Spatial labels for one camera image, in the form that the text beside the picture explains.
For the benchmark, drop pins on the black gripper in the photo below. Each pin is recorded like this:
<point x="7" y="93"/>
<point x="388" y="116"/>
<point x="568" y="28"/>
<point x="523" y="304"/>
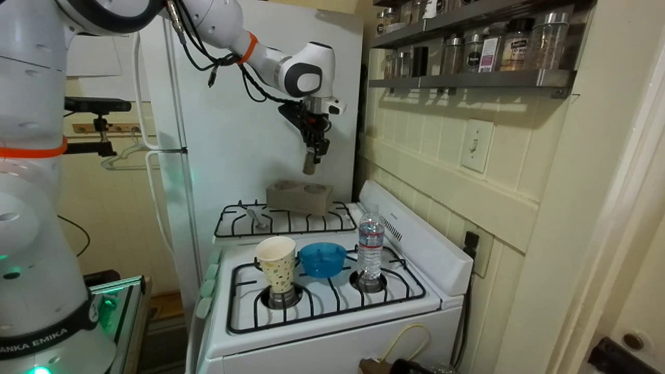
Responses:
<point x="315" y="130"/>

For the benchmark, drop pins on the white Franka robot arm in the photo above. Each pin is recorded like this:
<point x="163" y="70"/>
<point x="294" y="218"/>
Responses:
<point x="27" y="173"/>

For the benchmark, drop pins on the white gas stove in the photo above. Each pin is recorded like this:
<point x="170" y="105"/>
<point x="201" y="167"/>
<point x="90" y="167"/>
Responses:
<point x="332" y="304"/>

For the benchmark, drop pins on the white stove knob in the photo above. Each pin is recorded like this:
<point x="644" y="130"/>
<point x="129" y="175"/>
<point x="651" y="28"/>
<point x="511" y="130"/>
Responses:
<point x="207" y="287"/>
<point x="201" y="308"/>
<point x="211" y="271"/>

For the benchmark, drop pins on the dark spice jar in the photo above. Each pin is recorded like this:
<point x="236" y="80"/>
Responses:
<point x="473" y="49"/>

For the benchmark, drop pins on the white label spice jar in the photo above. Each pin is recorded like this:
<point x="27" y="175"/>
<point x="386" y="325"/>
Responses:
<point x="489" y="49"/>

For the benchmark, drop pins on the brown label spice jar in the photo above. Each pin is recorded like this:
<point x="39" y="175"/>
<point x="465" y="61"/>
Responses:
<point x="515" y="45"/>

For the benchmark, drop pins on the robot control box green light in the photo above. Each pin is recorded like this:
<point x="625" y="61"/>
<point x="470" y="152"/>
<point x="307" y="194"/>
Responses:
<point x="117" y="312"/>

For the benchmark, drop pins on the large clear spice jar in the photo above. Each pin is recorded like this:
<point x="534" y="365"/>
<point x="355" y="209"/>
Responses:
<point x="552" y="41"/>

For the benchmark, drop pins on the white refrigerator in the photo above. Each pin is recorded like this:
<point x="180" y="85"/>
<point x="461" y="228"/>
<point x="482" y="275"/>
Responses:
<point x="221" y="137"/>

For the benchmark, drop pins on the blue plastic bowl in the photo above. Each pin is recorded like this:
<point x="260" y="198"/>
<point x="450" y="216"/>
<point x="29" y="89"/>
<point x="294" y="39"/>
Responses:
<point x="323" y="258"/>

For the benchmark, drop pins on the clear plastic water bottle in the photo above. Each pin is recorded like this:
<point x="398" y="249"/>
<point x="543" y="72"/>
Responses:
<point x="371" y="249"/>

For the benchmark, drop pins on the dotted paper cup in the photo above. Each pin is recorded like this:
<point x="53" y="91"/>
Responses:
<point x="276" y="264"/>

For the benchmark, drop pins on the black grate with cup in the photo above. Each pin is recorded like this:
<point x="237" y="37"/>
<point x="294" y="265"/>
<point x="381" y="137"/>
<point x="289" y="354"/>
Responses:
<point x="325" y="292"/>

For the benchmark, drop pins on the black door hardware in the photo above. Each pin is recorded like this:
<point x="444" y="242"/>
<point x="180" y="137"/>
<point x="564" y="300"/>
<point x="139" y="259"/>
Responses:
<point x="613" y="357"/>

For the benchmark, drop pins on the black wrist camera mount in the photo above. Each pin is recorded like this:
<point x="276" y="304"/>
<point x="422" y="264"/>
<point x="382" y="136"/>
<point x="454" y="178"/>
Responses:
<point x="292" y="112"/>

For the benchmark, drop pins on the white light switch plate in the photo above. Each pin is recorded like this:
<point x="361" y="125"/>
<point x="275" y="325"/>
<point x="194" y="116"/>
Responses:
<point x="477" y="146"/>

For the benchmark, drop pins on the grey wall shelf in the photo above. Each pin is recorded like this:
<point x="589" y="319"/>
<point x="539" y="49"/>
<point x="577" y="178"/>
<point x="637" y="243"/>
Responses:
<point x="450" y="17"/>
<point x="479" y="80"/>

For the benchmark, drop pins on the black wall outlet plug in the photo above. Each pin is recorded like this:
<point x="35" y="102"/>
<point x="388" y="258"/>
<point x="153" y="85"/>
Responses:
<point x="473" y="243"/>

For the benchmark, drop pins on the black camera on stand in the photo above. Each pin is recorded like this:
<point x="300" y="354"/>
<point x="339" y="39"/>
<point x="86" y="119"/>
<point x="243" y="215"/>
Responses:
<point x="95" y="104"/>

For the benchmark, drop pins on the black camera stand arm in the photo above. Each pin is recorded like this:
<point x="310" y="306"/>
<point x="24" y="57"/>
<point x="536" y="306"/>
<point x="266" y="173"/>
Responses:
<point x="90" y="146"/>

